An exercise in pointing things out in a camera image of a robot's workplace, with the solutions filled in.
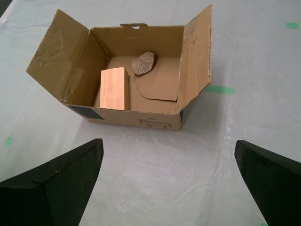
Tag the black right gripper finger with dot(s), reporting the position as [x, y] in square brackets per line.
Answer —
[277, 186]
[47, 195]

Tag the light wooden block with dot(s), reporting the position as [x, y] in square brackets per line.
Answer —
[113, 89]

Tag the brown cardboard box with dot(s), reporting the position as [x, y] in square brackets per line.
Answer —
[70, 70]

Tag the speckled pinkish rock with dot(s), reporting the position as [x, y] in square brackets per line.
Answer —
[143, 63]

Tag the tiny pale green tape mark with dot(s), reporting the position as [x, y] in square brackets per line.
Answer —
[264, 224]

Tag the pale green tape square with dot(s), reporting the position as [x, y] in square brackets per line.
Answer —
[9, 141]

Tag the pale green tape strip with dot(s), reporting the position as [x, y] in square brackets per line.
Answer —
[221, 89]

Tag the white plastic table cover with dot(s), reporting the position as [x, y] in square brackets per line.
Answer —
[164, 176]

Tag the small pale green tape mark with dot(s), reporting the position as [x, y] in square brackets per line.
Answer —
[292, 25]

